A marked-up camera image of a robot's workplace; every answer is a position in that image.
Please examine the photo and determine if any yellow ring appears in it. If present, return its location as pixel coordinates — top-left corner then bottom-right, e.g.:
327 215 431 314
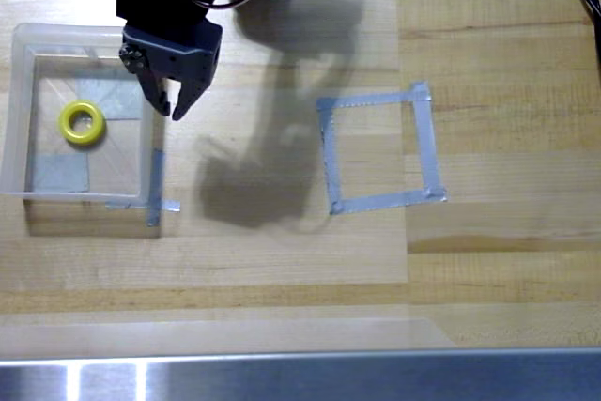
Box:
56 100 108 148

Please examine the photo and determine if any clear plastic box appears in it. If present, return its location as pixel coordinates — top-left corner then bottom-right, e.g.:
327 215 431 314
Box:
0 23 157 201

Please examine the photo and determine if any large grey tape patch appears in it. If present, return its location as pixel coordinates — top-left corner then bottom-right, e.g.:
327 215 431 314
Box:
76 67 144 121

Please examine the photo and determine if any small grey tape patch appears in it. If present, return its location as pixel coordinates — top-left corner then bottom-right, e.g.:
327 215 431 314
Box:
32 152 91 193

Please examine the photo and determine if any grey duct tape strip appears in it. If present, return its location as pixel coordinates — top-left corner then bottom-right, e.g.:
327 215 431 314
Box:
406 83 445 201
316 83 431 112
317 100 345 215
329 187 448 216
103 198 182 214
146 147 166 228

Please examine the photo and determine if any shiny metal rail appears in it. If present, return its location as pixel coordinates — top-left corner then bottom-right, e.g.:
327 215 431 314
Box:
0 347 601 401

